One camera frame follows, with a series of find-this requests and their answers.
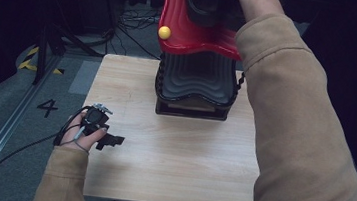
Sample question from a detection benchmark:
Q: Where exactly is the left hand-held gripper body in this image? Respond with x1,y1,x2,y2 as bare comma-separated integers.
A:
78,100,116,140

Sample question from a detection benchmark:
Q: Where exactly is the person's left hand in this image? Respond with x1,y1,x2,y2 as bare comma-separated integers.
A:
60,110,110,156

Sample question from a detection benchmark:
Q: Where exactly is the person's right hand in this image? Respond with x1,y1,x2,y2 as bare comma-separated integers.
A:
223,0,288,27

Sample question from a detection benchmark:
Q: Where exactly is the black metal stand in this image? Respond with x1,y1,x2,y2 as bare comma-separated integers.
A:
30,19,109,92

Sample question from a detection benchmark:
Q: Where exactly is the yellow and black floor tape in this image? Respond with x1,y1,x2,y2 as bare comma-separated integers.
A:
17,44,68,76

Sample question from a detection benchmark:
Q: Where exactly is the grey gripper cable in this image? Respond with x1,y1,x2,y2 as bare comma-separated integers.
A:
60,124,93,156

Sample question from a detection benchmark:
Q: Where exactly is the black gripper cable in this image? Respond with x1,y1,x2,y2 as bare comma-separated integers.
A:
0,96,90,201

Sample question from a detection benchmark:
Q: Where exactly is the aluminium floor rail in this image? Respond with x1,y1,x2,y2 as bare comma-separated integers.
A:
0,50,62,201

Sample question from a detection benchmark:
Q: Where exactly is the bundle of floor cables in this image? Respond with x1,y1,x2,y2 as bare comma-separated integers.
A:
105,1,167,61

